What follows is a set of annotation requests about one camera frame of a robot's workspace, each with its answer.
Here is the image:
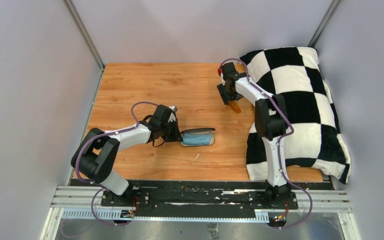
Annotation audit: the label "light blue cleaning cloth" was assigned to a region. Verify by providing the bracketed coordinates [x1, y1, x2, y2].
[181, 133, 215, 147]

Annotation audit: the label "orange sunglasses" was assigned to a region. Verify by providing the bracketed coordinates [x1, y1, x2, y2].
[228, 101, 242, 114]

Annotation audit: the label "black glasses case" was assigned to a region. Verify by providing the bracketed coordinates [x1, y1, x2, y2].
[180, 127, 216, 147]

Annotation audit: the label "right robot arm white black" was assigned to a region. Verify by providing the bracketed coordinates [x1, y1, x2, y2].
[217, 60, 292, 209]

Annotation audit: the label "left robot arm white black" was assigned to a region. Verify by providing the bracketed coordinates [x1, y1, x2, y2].
[70, 104, 182, 207]

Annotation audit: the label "black white checkered blanket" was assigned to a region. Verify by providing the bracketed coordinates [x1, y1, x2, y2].
[240, 46, 351, 184]

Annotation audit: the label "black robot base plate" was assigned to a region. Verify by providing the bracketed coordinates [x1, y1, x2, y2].
[69, 178, 335, 220]

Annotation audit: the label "aluminium rail frame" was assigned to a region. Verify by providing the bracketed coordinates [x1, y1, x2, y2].
[51, 186, 361, 240]

